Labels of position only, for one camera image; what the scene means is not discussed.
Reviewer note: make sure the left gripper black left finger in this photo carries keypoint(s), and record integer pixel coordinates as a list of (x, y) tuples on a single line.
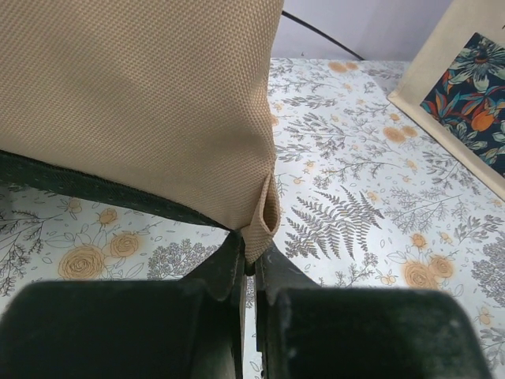
[(186, 328)]

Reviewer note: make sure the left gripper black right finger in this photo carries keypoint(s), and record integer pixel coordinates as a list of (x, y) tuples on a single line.
[(304, 330)]

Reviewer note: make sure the beige fabric pet tent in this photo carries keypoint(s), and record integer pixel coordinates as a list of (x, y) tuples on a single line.
[(159, 106)]

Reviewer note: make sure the floral patterned table mat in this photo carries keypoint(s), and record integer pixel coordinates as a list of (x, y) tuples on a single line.
[(368, 199)]

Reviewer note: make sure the cream floral tote bag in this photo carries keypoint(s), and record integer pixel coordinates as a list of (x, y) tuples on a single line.
[(454, 88)]

